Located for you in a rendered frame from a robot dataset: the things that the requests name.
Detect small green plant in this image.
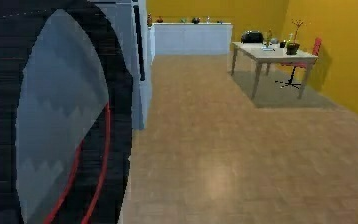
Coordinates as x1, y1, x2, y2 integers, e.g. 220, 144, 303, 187
264, 29, 274, 48

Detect grey fridge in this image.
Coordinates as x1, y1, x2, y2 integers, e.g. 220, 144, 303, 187
88, 0, 154, 131

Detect house plant in black pot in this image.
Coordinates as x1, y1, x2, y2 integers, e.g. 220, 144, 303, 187
285, 19, 305, 56

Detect red office chair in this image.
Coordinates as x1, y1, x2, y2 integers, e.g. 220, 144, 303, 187
275, 36, 323, 90

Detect black fridge handle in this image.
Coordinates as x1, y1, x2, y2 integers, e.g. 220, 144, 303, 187
133, 4, 146, 82

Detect white kitchen counter cabinet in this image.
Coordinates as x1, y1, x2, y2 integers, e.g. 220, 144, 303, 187
147, 22, 234, 65

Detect beige wooden dining table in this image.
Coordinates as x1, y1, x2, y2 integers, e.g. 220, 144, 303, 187
230, 41, 319, 101

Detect green bottle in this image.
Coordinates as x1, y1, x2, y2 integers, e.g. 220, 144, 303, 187
285, 32, 294, 50

